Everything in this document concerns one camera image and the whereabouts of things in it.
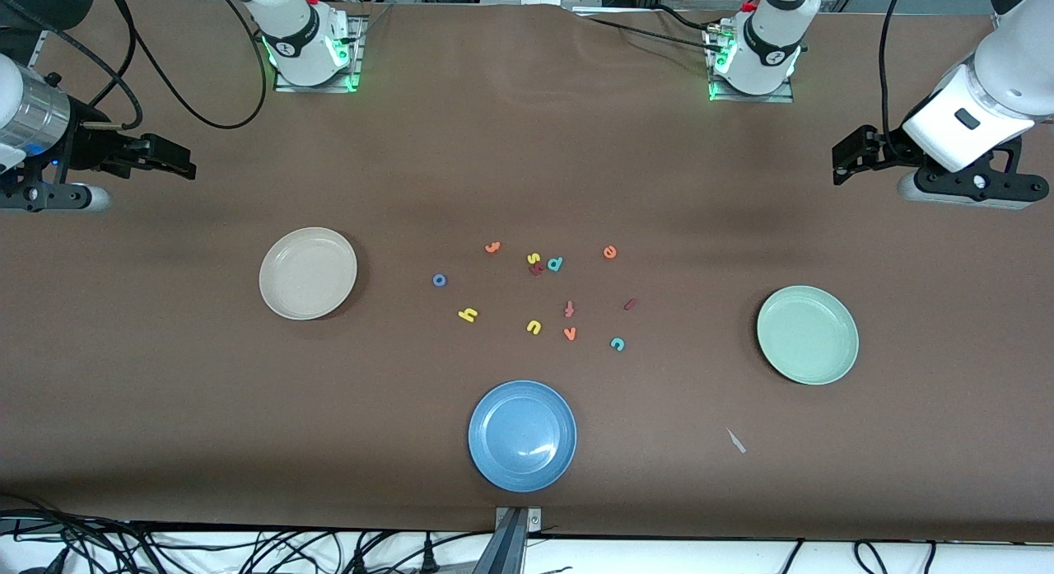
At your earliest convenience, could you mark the beige brown plate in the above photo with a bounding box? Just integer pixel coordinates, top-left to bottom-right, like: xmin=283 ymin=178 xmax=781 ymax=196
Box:
xmin=259 ymin=226 xmax=358 ymax=321

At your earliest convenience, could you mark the light green plate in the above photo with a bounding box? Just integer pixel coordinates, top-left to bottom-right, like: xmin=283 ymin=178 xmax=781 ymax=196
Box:
xmin=756 ymin=285 xmax=860 ymax=386

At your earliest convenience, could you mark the brown table cover sheet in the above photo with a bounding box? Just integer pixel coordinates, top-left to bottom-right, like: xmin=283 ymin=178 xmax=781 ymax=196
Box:
xmin=0 ymin=0 xmax=1054 ymax=544

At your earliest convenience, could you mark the blue plate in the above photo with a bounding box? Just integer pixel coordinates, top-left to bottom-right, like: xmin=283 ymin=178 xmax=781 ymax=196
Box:
xmin=468 ymin=380 xmax=578 ymax=493

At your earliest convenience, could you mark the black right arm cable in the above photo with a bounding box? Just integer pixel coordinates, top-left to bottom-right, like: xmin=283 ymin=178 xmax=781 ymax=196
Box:
xmin=0 ymin=0 xmax=268 ymax=132

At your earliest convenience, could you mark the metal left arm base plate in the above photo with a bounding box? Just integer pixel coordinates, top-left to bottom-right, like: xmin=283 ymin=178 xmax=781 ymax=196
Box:
xmin=704 ymin=22 xmax=796 ymax=105

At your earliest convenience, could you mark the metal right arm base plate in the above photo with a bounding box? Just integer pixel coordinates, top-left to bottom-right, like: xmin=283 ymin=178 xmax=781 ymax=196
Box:
xmin=273 ymin=14 xmax=366 ymax=94

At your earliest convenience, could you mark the black cable on table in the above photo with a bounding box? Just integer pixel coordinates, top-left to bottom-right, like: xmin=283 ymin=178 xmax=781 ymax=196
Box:
xmin=576 ymin=4 xmax=725 ymax=54

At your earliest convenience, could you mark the black cable bundle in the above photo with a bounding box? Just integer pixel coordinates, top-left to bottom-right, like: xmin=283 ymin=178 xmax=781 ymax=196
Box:
xmin=0 ymin=493 xmax=462 ymax=574

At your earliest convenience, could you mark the grey metal camera bracket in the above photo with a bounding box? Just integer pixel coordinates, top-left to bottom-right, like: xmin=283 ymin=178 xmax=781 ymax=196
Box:
xmin=473 ymin=506 xmax=544 ymax=574

